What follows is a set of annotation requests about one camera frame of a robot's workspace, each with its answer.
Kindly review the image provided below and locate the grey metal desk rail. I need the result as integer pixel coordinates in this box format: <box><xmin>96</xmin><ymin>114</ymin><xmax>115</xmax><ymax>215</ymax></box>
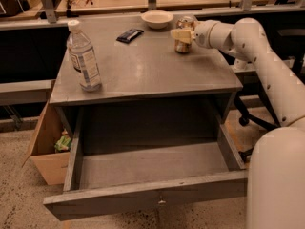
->
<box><xmin>0</xmin><ymin>80</ymin><xmax>54</xmax><ymax>106</ymax></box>

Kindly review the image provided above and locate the orange soda can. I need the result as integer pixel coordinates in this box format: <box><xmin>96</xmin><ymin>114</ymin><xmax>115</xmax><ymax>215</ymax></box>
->
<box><xmin>174</xmin><ymin>16</ymin><xmax>194</xmax><ymax>53</ymax></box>

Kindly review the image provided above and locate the open grey top drawer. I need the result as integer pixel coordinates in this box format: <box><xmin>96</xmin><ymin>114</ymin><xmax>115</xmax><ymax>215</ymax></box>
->
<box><xmin>43</xmin><ymin>121</ymin><xmax>249</xmax><ymax>221</ymax></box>

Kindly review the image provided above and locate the clear plastic water bottle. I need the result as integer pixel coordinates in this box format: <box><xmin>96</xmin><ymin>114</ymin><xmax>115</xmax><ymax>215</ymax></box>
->
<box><xmin>67</xmin><ymin>20</ymin><xmax>102</xmax><ymax>92</ymax></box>

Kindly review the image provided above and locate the black office chair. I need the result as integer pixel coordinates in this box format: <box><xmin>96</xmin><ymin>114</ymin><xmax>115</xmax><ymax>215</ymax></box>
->
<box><xmin>233</xmin><ymin>29</ymin><xmax>305</xmax><ymax>162</ymax></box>

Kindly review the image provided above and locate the grey wooden cabinet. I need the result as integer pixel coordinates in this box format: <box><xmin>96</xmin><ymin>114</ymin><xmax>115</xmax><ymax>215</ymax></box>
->
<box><xmin>49</xmin><ymin>14</ymin><xmax>244</xmax><ymax>138</ymax></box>

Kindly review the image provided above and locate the dark snack bar wrapper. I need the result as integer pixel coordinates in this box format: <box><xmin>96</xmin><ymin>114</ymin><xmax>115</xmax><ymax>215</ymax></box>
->
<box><xmin>116</xmin><ymin>29</ymin><xmax>143</xmax><ymax>44</ymax></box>

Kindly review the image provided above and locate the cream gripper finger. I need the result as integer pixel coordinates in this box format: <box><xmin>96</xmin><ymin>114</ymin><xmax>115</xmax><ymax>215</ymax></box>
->
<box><xmin>171</xmin><ymin>28</ymin><xmax>194</xmax><ymax>44</ymax></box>

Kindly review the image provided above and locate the green snack bag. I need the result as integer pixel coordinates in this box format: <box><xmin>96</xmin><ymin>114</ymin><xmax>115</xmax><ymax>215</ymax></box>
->
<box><xmin>54</xmin><ymin>130</ymin><xmax>71</xmax><ymax>153</ymax></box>

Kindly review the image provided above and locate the cardboard box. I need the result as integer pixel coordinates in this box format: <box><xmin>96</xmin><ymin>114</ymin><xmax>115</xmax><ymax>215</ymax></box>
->
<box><xmin>22</xmin><ymin>100</ymin><xmax>70</xmax><ymax>185</ymax></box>

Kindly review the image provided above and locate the wooden background desk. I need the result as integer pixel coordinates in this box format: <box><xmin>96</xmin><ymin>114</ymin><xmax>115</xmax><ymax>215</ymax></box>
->
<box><xmin>0</xmin><ymin>0</ymin><xmax>305</xmax><ymax>23</ymax></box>

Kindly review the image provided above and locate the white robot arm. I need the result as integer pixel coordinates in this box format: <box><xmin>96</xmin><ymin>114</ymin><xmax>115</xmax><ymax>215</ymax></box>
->
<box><xmin>171</xmin><ymin>18</ymin><xmax>305</xmax><ymax>229</ymax></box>

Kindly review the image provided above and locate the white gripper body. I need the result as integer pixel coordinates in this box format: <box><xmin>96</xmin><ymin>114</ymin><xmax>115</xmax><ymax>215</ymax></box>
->
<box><xmin>194</xmin><ymin>20</ymin><xmax>234</xmax><ymax>52</ymax></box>

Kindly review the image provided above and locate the white ceramic bowl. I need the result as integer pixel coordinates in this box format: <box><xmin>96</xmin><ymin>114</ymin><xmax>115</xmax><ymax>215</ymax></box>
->
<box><xmin>141</xmin><ymin>10</ymin><xmax>173</xmax><ymax>30</ymax></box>

